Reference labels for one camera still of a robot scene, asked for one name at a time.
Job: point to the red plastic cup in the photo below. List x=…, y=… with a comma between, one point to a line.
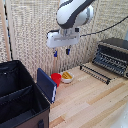
x=56, y=79

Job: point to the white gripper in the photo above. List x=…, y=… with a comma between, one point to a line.
x=62, y=39

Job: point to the blue upright panel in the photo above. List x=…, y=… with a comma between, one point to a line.
x=45, y=84

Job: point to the white bowl with yellow food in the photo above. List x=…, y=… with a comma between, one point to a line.
x=67, y=76

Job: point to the black fabric storage box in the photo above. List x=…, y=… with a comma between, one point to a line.
x=19, y=96

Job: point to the beige woven folding screen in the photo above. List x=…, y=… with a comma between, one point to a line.
x=50, y=33

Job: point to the black toaster oven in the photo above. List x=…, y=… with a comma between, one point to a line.
x=113, y=56

